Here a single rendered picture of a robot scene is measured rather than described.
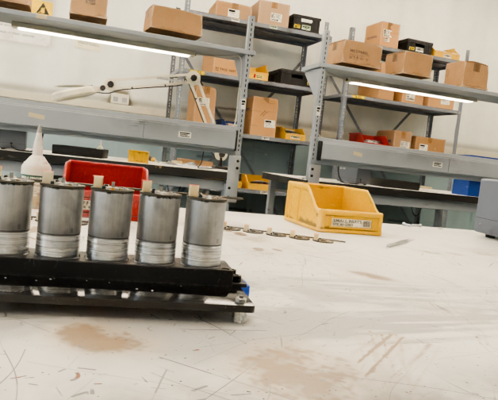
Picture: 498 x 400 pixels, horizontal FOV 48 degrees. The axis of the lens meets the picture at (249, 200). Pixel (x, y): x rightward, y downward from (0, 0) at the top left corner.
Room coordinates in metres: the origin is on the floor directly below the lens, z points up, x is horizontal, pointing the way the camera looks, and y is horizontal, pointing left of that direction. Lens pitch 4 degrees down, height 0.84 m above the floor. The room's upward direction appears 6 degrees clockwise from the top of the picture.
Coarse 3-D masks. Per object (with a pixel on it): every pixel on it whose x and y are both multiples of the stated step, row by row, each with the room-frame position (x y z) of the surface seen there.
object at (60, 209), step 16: (48, 192) 0.31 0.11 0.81; (64, 192) 0.31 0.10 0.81; (80, 192) 0.32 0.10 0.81; (48, 208) 0.31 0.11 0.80; (64, 208) 0.31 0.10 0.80; (80, 208) 0.32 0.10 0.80; (48, 224) 0.31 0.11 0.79; (64, 224) 0.31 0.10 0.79; (80, 224) 0.32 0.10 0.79; (48, 240) 0.31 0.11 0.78; (64, 240) 0.31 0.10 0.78; (48, 256) 0.31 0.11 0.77; (64, 256) 0.31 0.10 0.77
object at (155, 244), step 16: (160, 192) 0.32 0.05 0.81; (144, 208) 0.32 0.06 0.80; (160, 208) 0.32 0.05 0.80; (176, 208) 0.33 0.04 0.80; (144, 224) 0.32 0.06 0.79; (160, 224) 0.32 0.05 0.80; (176, 224) 0.33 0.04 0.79; (144, 240) 0.32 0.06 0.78; (160, 240) 0.32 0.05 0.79; (144, 256) 0.32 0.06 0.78; (160, 256) 0.32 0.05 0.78
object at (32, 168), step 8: (40, 128) 0.67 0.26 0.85; (40, 136) 0.67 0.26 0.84; (40, 144) 0.67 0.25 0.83; (40, 152) 0.67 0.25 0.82; (32, 160) 0.66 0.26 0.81; (40, 160) 0.66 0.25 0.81; (24, 168) 0.65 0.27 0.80; (32, 168) 0.65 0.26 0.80; (40, 168) 0.66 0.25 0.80; (48, 168) 0.66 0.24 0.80; (24, 176) 0.65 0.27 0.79; (32, 176) 0.65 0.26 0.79; (40, 176) 0.66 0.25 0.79; (32, 208) 0.65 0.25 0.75
